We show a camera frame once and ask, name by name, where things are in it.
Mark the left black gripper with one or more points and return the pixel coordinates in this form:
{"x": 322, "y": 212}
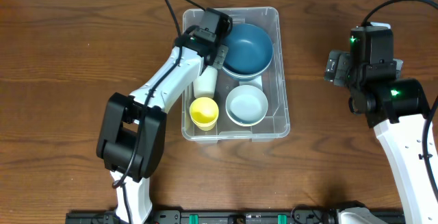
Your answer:
{"x": 222, "y": 57}

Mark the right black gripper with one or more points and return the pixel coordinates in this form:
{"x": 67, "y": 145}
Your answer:
{"x": 350, "y": 63}

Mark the dark blue bowl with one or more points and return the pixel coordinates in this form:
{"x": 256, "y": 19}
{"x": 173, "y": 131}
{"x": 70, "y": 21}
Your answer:
{"x": 250, "y": 50}
{"x": 242, "y": 77}

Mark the cream white cup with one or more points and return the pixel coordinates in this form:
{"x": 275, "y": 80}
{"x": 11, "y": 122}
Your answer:
{"x": 205, "y": 84}

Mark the clear plastic storage container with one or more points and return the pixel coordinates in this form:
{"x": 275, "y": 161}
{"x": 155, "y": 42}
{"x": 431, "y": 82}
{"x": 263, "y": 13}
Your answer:
{"x": 276, "y": 123}

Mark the yellow cup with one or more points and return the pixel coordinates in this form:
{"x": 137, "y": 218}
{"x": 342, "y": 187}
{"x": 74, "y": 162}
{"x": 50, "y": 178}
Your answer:
{"x": 204, "y": 110}
{"x": 204, "y": 124}

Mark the grey small bowl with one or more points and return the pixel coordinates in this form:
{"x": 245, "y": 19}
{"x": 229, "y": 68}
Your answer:
{"x": 246, "y": 105}

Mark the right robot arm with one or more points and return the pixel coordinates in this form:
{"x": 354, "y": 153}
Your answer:
{"x": 396, "y": 109}

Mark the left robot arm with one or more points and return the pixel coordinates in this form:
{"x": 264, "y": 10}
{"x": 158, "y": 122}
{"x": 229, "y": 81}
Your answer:
{"x": 131, "y": 140}

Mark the white paper label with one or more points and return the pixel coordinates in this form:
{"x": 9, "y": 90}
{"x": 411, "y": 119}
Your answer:
{"x": 256, "y": 82}

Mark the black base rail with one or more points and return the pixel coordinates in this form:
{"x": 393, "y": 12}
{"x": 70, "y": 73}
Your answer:
{"x": 295, "y": 216}

